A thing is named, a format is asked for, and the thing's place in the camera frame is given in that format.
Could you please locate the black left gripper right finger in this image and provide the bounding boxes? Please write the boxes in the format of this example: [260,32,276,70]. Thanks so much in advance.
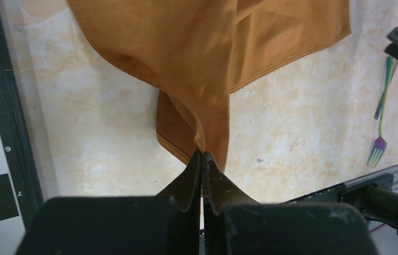
[202,152,377,254]

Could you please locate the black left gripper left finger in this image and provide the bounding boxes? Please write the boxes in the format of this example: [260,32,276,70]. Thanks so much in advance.
[16,152,202,254]

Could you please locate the brown satin napkin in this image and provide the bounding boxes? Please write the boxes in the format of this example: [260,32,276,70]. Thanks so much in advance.
[68,1,351,170]

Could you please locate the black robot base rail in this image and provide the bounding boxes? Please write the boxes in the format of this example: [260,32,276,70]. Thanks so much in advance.
[289,165,398,235]

